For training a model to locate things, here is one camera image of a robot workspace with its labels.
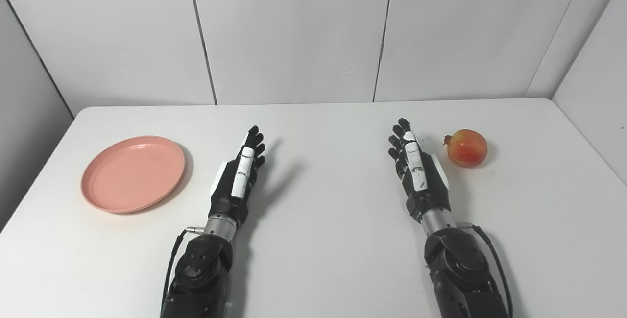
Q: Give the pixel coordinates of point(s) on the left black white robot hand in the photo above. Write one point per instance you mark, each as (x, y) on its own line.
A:
(235, 181)

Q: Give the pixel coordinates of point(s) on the red yellow pomegranate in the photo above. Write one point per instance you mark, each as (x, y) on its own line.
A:
(467, 147)

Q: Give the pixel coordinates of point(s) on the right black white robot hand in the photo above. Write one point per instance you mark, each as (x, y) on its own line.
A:
(421, 176)

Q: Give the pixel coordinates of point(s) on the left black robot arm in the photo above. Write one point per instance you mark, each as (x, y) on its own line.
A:
(203, 269)

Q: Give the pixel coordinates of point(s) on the pink round plate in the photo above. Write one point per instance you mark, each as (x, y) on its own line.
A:
(133, 174)

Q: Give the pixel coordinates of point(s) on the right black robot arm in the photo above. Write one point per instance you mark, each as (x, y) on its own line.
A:
(455, 269)

